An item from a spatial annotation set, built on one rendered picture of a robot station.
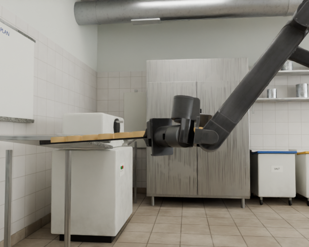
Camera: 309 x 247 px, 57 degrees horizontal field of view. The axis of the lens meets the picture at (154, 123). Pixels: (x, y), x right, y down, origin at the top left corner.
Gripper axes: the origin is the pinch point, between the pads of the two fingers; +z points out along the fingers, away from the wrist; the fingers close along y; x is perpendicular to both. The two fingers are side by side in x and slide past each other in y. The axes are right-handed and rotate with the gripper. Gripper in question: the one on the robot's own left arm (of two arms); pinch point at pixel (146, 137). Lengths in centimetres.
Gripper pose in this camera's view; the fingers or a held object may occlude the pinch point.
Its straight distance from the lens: 85.6
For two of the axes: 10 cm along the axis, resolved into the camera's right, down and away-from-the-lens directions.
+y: 0.4, 10.0, -0.5
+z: -5.1, 0.6, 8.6
